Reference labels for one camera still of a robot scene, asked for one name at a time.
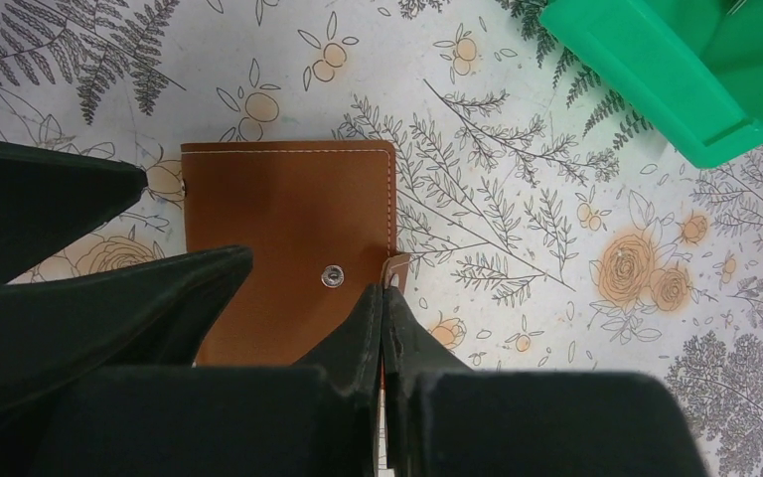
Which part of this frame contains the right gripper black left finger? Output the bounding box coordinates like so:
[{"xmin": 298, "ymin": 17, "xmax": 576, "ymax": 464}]
[{"xmin": 29, "ymin": 285, "xmax": 383, "ymax": 476}]

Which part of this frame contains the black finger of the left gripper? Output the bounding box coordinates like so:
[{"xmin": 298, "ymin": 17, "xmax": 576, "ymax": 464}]
[
  {"xmin": 0, "ymin": 141, "xmax": 147, "ymax": 283},
  {"xmin": 0, "ymin": 245, "xmax": 253, "ymax": 413}
]

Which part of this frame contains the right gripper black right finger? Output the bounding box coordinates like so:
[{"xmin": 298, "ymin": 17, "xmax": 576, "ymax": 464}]
[{"xmin": 381, "ymin": 288, "xmax": 706, "ymax": 476}]

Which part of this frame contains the brown leather card holder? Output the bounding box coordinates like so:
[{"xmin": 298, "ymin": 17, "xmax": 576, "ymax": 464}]
[{"xmin": 179, "ymin": 138, "xmax": 414, "ymax": 477}]

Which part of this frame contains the floral table mat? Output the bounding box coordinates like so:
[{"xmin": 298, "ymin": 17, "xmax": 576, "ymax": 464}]
[{"xmin": 0, "ymin": 1, "xmax": 763, "ymax": 476}]

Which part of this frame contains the green plastic basket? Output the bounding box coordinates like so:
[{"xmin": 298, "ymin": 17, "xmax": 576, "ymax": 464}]
[{"xmin": 539, "ymin": 0, "xmax": 763, "ymax": 169}]

